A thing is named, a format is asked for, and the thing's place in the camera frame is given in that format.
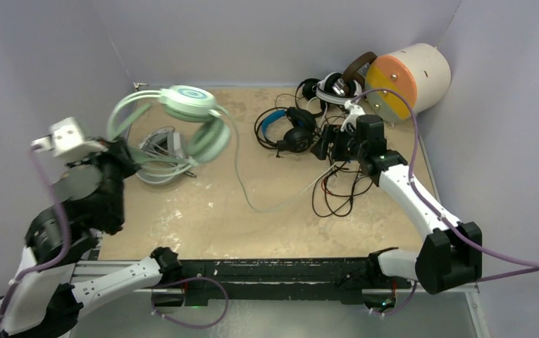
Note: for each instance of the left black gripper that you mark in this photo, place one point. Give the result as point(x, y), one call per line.
point(116, 150)

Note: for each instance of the small black on-ear headphones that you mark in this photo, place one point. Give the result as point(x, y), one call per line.
point(308, 88)

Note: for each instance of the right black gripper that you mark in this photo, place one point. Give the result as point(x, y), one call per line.
point(322, 148)

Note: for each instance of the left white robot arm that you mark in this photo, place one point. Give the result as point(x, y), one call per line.
point(39, 301)

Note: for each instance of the round pastel drawer cabinet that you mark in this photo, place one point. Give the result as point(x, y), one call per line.
point(419, 73)

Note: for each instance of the white grey headphones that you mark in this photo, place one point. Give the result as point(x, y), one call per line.
point(161, 157)

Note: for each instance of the white black headphones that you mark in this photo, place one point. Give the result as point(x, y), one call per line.
point(334, 89)

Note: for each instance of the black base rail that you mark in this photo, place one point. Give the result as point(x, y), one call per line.
point(266, 279)

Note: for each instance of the black blue headphones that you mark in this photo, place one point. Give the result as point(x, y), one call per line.
point(299, 138)

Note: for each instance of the brown headphones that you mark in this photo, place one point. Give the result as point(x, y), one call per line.
point(352, 70)

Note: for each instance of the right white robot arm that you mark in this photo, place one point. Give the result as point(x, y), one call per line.
point(428, 219)

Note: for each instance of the mint green headphones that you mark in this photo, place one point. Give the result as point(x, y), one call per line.
point(185, 104)

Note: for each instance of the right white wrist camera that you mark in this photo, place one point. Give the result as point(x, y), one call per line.
point(354, 111)

